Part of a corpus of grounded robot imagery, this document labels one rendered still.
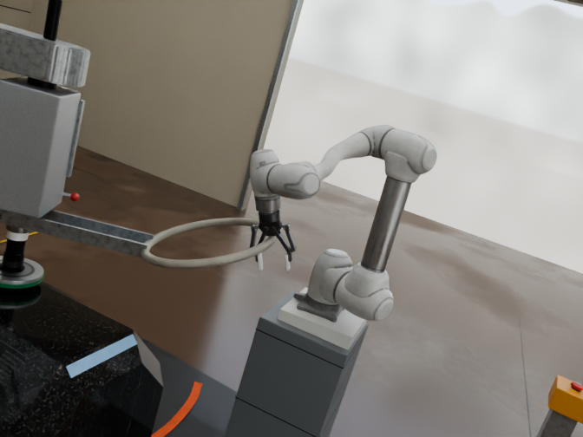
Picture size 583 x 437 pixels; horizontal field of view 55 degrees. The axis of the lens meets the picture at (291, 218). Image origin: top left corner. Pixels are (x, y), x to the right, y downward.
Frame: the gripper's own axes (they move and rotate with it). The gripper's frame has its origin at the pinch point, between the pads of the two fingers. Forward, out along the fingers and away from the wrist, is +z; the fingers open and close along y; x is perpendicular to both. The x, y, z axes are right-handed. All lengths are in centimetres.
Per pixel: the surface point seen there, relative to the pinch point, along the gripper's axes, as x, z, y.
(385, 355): -193, 148, -25
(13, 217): 23, -27, 83
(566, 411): 12, 47, -96
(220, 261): 22.2, -9.9, 11.5
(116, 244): 14, -14, 52
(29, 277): 20, -4, 84
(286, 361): -19, 50, 4
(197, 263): 24.5, -10.2, 18.5
